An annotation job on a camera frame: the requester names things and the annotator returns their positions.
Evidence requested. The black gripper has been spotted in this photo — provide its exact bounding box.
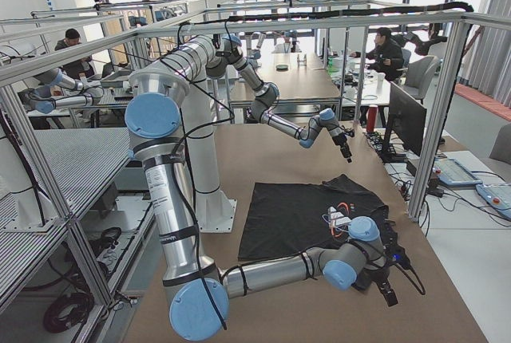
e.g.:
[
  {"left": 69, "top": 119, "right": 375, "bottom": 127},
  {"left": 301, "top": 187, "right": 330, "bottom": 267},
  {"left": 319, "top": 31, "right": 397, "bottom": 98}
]
[{"left": 332, "top": 132, "right": 352, "bottom": 163}]

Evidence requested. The black graphic t-shirt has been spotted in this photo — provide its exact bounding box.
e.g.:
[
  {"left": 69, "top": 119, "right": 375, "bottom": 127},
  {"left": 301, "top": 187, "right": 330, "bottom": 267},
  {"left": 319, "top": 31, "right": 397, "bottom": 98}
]
[{"left": 238, "top": 174, "right": 398, "bottom": 261}]

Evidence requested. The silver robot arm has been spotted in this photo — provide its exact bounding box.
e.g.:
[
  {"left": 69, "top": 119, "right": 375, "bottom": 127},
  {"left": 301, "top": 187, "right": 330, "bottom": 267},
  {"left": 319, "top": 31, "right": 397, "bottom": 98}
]
[
  {"left": 156, "top": 35, "right": 355, "bottom": 163},
  {"left": 125, "top": 67, "right": 388, "bottom": 341}
]

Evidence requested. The red water bottle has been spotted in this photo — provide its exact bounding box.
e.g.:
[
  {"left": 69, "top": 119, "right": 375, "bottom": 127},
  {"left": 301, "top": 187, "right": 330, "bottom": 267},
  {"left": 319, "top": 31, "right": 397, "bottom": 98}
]
[{"left": 366, "top": 104, "right": 378, "bottom": 133}]

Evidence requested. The black computer monitor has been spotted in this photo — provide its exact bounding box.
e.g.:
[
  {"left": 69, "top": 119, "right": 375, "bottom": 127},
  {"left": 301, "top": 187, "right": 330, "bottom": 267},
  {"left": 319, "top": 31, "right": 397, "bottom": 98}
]
[{"left": 380, "top": 83, "right": 427, "bottom": 163}]

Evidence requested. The person in black jacket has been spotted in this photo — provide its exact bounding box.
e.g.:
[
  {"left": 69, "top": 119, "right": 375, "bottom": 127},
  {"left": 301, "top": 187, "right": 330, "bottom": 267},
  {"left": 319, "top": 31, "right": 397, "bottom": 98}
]
[{"left": 365, "top": 27, "right": 404, "bottom": 81}]

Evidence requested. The grey office chair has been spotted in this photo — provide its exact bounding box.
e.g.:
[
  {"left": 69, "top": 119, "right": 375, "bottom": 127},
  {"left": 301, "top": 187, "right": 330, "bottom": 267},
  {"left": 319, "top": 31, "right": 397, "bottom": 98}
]
[{"left": 402, "top": 55, "right": 440, "bottom": 103}]

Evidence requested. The teach pendant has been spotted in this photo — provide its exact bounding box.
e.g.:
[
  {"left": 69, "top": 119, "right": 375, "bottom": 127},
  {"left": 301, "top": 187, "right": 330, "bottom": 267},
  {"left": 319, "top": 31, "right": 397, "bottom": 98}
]
[{"left": 433, "top": 158, "right": 482, "bottom": 187}]

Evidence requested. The aluminium frame post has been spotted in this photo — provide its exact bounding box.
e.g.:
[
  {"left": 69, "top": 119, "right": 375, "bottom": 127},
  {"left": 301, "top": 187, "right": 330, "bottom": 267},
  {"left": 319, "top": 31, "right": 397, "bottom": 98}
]
[{"left": 408, "top": 22, "right": 470, "bottom": 222}]

